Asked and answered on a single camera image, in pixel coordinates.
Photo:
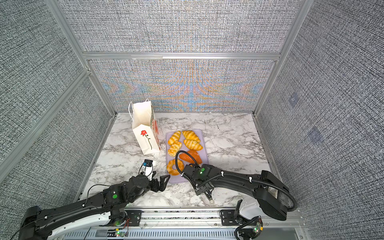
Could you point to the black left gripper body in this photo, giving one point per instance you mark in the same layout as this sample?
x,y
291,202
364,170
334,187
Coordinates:
x,y
153,185

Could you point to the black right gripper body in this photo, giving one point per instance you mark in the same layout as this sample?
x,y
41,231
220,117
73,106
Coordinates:
x,y
198,191

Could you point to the white paper bag with rose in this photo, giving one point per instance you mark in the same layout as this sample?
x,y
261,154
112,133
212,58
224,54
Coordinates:
x,y
145,127

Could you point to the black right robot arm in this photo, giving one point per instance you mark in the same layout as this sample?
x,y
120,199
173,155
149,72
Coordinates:
x,y
273,196

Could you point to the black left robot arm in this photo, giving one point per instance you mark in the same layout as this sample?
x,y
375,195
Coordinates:
x,y
103,209

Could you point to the braided bread roll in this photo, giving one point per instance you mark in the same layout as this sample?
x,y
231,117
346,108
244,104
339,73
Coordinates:
x,y
174,148

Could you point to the glazed donut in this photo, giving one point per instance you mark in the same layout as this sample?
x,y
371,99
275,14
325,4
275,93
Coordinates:
x,y
173,168

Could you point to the red-brown triangular pastry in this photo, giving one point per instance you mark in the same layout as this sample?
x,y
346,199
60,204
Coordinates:
x,y
188,159

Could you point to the lilac plastic tray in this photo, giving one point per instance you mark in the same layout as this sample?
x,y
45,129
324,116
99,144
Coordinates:
x,y
202,153

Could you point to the croissant middle right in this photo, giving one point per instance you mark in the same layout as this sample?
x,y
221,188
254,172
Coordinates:
x,y
193,145

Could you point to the small croissant top left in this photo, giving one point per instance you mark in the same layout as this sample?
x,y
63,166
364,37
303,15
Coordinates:
x,y
174,138

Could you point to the croissant top right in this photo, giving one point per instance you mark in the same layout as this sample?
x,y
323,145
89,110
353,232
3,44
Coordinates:
x,y
191,136

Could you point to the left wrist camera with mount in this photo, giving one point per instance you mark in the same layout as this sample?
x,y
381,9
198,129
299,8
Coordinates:
x,y
147,169

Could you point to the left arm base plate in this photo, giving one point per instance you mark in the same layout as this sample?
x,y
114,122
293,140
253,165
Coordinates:
x,y
129,218

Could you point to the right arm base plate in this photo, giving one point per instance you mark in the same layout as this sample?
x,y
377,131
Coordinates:
x,y
240,217

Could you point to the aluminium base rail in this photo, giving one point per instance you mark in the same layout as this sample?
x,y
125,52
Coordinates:
x,y
174,223

